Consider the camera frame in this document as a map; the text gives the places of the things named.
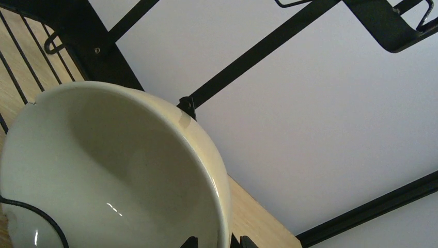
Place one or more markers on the plain white bowl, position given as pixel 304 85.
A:
pixel 93 164

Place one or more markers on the black wire dish rack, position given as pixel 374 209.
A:
pixel 78 29

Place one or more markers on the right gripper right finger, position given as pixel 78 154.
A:
pixel 246 242

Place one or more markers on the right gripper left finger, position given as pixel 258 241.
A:
pixel 191 242

